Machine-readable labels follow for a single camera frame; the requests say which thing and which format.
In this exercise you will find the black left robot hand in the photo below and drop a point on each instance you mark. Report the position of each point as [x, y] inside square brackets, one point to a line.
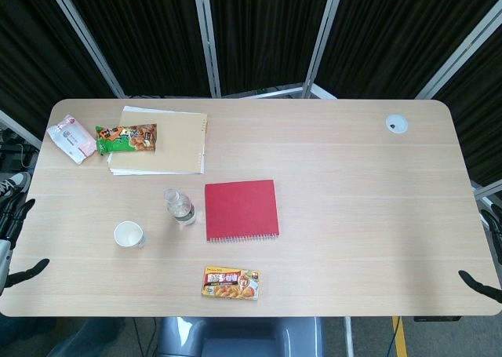
[17, 219]

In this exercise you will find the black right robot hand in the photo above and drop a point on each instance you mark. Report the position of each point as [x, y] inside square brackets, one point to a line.
[495, 239]

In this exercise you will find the transparent plastic water bottle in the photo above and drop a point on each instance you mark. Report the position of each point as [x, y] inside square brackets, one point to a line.
[180, 210]

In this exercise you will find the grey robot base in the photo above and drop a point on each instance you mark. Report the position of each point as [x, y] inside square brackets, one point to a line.
[243, 333]

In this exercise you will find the white paper cup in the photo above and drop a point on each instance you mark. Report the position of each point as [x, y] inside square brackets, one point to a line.
[127, 234]

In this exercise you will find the black and white sneaker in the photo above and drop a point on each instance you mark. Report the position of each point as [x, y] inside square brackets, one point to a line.
[15, 182]

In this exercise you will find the pink wet wipes pack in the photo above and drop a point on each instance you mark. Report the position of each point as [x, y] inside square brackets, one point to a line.
[70, 137]

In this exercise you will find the black desk control box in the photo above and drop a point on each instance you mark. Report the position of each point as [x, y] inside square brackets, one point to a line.
[435, 318]

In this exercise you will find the black pleated partition curtain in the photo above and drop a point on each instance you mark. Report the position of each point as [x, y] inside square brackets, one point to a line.
[149, 39]
[31, 59]
[266, 31]
[392, 31]
[482, 117]

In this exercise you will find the green snack bag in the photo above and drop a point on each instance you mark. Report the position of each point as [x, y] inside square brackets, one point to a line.
[125, 137]

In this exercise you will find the yellow floor tape strip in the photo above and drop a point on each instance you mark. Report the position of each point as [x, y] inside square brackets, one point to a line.
[399, 337]

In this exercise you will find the white table leg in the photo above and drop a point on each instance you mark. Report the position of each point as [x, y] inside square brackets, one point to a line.
[348, 333]

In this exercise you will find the tan kraft spiral notebook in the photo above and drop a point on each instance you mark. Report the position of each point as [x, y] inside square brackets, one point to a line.
[176, 145]

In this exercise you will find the white paper sheets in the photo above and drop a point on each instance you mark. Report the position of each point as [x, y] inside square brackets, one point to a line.
[201, 165]

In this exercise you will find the yellow curry box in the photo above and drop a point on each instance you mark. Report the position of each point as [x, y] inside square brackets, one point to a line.
[231, 282]

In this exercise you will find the red spiral notebook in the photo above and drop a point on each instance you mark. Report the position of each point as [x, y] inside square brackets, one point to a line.
[241, 210]

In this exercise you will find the grey partition frame post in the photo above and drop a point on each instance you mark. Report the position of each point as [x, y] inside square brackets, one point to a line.
[87, 39]
[486, 190]
[208, 39]
[464, 49]
[19, 131]
[322, 39]

